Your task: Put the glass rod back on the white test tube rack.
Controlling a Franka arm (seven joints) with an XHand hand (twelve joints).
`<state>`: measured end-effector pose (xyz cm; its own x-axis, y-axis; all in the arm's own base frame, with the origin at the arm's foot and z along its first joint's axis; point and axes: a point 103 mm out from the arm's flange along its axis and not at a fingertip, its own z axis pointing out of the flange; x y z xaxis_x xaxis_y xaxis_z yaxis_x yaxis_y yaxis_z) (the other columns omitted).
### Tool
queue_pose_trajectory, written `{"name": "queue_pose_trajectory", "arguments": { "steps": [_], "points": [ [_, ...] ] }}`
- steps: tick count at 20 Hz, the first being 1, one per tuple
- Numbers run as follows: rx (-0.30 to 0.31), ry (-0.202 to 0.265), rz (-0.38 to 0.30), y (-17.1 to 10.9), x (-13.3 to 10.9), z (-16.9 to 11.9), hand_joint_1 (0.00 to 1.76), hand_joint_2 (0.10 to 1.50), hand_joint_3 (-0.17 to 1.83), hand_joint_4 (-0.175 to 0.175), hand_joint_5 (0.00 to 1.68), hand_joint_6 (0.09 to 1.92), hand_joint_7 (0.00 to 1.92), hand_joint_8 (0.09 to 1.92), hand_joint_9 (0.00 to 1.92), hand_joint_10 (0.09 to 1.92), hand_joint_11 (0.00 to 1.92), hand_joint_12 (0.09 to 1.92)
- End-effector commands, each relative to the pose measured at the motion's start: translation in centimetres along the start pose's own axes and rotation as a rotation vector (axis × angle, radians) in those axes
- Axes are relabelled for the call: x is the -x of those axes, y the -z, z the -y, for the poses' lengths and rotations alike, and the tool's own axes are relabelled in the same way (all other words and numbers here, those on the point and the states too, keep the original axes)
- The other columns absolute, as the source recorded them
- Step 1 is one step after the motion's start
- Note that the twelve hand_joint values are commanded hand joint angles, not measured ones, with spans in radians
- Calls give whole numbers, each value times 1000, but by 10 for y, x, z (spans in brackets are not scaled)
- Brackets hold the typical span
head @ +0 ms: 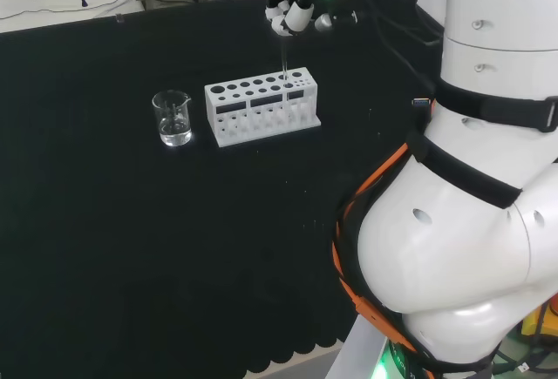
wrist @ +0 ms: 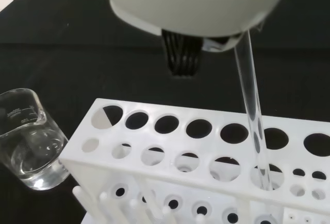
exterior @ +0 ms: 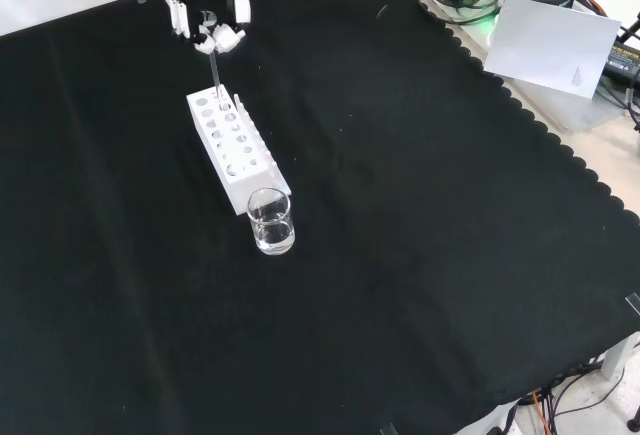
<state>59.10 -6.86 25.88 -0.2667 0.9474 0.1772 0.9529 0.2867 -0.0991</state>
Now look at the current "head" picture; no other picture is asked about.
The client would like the orange cable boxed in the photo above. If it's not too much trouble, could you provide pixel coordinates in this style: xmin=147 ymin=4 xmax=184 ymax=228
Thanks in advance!
xmin=331 ymin=141 xmax=419 ymax=354

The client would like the clear glass beaker with water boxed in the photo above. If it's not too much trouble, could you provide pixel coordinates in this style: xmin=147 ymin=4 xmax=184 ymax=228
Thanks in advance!
xmin=151 ymin=89 xmax=194 ymax=148

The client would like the yellow stop button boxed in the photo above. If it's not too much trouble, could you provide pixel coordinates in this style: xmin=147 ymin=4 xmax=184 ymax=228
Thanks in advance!
xmin=521 ymin=294 xmax=558 ymax=339

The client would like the white test tube rack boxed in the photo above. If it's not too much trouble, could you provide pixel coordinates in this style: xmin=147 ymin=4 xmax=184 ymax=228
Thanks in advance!
xmin=203 ymin=66 xmax=323 ymax=149

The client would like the black cable bundle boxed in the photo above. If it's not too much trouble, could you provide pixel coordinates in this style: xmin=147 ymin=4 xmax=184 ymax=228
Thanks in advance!
xmin=361 ymin=0 xmax=446 ymax=92

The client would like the grey base plate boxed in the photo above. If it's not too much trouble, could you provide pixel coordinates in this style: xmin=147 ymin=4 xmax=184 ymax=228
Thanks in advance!
xmin=324 ymin=313 xmax=393 ymax=379

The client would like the black bench cloth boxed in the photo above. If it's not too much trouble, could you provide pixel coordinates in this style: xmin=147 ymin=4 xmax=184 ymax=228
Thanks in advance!
xmin=0 ymin=0 xmax=448 ymax=379

